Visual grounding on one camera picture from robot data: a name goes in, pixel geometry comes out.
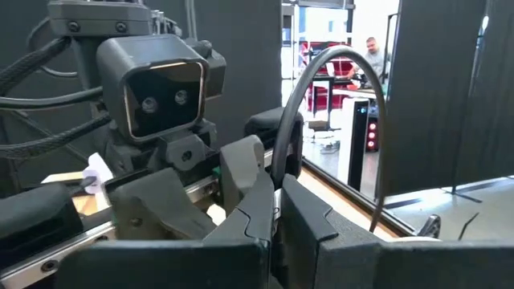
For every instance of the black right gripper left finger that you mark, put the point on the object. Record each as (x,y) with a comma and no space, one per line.
(160,269)

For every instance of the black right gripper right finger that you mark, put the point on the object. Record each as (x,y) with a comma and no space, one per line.
(401,269)

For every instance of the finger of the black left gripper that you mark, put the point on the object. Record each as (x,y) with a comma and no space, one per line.
(160,208)
(241,172)

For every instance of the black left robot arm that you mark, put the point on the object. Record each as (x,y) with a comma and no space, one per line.
(100,18)

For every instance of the white and black column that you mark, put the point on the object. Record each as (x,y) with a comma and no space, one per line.
(348,140)

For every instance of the black curtain panel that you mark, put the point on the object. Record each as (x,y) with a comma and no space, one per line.
(249,60)
(433,100)

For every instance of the red storage bin rack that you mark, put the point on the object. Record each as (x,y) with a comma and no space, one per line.
(341,66)

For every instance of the person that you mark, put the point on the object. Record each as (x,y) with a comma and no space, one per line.
(373,58)

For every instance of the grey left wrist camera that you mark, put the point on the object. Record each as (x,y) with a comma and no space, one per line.
(160,100)

